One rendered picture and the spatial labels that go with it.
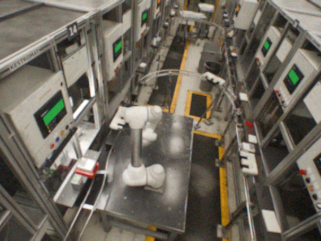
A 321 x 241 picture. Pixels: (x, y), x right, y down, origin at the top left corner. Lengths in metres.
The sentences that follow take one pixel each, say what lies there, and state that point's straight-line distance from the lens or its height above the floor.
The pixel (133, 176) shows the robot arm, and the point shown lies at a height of 0.92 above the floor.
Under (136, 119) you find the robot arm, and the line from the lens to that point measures 1.57.
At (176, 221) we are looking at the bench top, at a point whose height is 0.68.
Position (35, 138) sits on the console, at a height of 1.58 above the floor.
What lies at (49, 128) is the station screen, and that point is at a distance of 1.34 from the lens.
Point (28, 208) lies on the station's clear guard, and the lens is 1.59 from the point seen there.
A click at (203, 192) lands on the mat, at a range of 2.93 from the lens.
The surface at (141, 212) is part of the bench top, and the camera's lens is 1.95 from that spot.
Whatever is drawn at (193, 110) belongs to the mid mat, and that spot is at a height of 0.01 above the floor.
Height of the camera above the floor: 2.50
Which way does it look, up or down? 42 degrees down
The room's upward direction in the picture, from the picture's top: 9 degrees clockwise
